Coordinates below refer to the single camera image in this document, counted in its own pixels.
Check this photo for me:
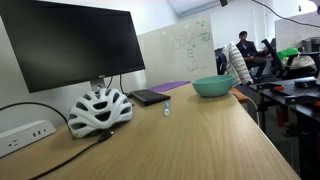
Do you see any thin black cable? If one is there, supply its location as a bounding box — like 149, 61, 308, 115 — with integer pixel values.
0, 101, 70, 126

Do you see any purple paper sheet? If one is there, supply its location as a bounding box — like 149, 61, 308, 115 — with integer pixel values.
147, 80, 192, 93

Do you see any whiteboard with writing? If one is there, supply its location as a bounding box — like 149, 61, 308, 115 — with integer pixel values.
137, 13, 218, 88

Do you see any white puffer jacket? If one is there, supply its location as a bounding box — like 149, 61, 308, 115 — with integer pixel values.
221, 42, 254, 86

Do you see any orange chair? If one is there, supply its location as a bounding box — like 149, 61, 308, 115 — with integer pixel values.
230, 87, 250, 104

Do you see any black keyboard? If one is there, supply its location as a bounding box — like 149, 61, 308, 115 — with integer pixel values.
129, 88, 172, 107

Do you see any seated person in dark jacket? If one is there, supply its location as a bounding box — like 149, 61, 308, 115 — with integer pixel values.
235, 30, 268, 81

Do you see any teal bowl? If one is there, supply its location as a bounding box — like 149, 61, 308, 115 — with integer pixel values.
191, 74, 238, 98

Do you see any orange handled clamp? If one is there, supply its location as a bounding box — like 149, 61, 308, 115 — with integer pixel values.
269, 85, 285, 93

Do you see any black cable with plug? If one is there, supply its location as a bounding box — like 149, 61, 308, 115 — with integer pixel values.
29, 129, 115, 180

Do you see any green plastic object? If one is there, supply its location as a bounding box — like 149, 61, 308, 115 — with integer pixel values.
277, 47, 300, 61

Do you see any black perforated robot table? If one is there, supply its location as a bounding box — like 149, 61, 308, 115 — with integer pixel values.
249, 76, 320, 180

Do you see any white power strip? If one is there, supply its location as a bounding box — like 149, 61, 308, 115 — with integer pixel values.
0, 119, 57, 159

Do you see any blue and white marker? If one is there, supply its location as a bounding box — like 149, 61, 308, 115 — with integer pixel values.
162, 100, 171, 117

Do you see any black computer monitor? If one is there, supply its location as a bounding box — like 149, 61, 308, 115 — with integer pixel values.
0, 0, 146, 94

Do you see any white bicycle helmet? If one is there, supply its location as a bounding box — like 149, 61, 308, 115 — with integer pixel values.
67, 87, 134, 139

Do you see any black overhead cable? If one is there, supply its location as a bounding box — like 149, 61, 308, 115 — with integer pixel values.
251, 0, 320, 30

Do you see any silver monitor stand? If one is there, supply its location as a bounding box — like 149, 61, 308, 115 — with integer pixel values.
89, 77, 107, 95

